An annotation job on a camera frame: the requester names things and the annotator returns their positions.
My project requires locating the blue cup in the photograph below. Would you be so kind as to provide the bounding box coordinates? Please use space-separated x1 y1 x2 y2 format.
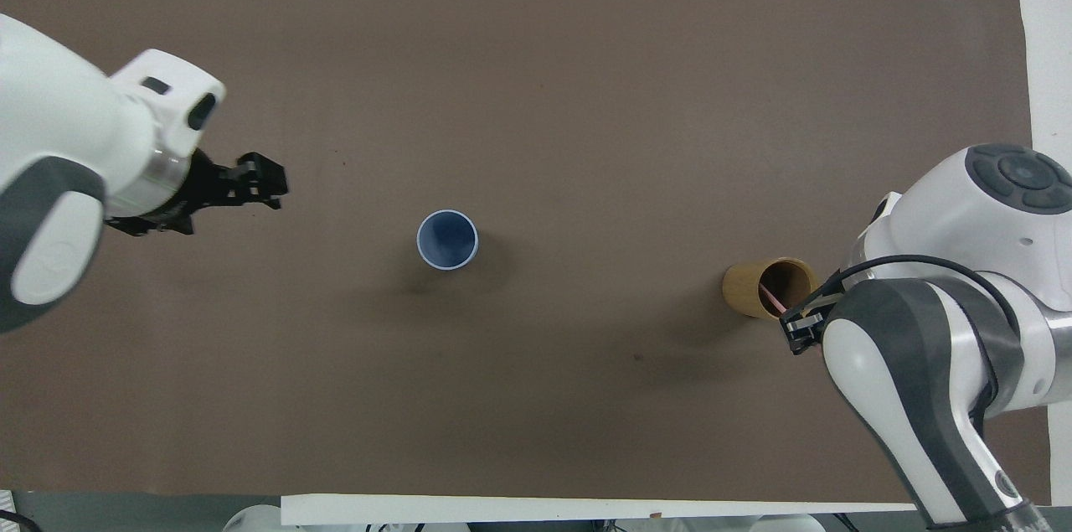
416 209 481 271

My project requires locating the brown cup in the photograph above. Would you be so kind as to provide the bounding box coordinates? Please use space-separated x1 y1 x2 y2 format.
722 257 818 322

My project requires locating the pink chopstick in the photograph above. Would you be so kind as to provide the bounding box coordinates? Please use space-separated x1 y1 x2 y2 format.
759 282 793 318

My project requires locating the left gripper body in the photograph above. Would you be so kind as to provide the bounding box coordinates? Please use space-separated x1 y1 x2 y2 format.
104 148 245 237

